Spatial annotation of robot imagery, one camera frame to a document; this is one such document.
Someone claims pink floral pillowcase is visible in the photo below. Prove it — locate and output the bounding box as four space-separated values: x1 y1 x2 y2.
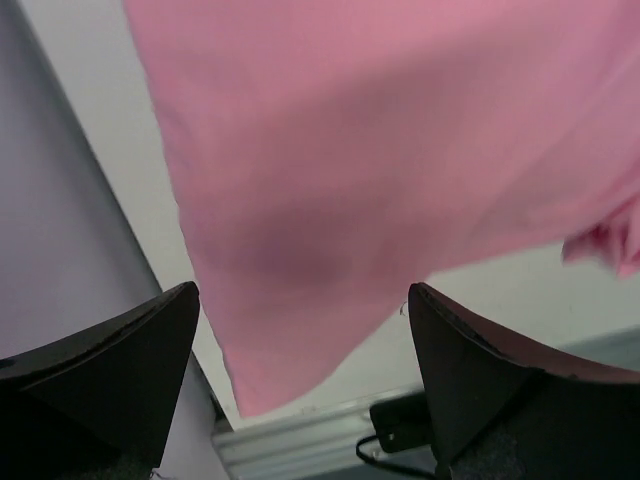
124 1 639 417

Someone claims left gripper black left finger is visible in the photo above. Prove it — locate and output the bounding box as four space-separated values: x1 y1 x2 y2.
1 282 200 479

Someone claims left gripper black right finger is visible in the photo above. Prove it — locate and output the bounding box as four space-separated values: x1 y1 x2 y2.
408 283 639 479

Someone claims aluminium front rail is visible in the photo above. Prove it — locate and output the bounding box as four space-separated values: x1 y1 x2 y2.
209 324 640 480

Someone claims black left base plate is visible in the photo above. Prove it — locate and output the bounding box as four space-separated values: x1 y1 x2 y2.
355 392 436 479

